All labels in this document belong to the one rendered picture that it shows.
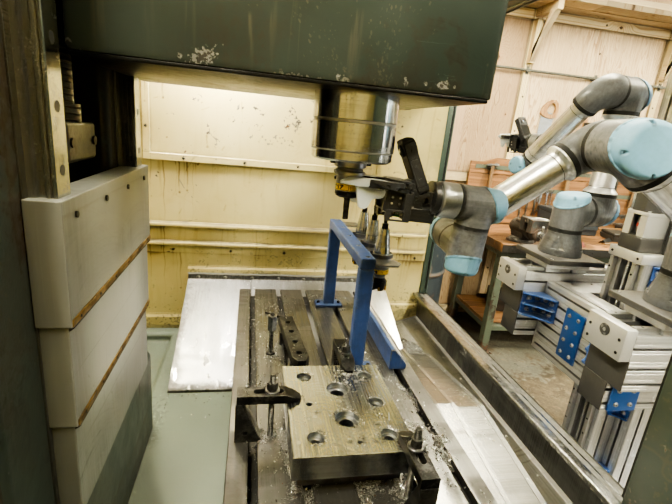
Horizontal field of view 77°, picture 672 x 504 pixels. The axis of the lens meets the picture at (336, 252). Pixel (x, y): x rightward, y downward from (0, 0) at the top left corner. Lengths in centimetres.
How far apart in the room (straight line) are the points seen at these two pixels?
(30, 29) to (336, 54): 39
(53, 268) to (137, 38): 34
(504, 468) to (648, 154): 83
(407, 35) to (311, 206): 123
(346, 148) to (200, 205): 119
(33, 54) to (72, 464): 59
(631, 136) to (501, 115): 290
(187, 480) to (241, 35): 107
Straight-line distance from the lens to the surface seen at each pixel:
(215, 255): 193
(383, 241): 114
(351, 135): 77
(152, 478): 134
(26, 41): 67
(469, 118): 377
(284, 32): 71
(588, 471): 130
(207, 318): 180
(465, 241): 94
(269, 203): 186
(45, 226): 66
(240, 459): 94
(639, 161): 103
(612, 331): 135
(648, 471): 119
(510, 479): 132
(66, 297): 68
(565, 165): 113
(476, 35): 80
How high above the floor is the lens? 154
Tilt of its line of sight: 16 degrees down
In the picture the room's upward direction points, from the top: 6 degrees clockwise
